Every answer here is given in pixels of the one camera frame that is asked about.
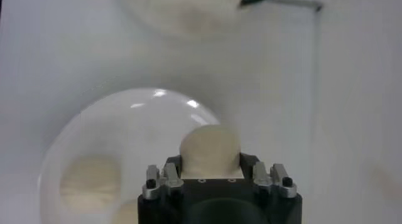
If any white steamed baozi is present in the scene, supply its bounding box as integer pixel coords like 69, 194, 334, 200
178, 124, 244, 179
59, 156, 122, 213

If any white round plate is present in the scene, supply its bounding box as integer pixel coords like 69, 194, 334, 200
37, 87, 227, 224

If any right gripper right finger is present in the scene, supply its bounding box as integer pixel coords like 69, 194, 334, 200
240, 152, 298, 200

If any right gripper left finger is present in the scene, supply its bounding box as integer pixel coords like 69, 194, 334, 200
141, 154, 185, 201

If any cream electric cooking pot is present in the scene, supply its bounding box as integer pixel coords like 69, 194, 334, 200
121, 0, 246, 36

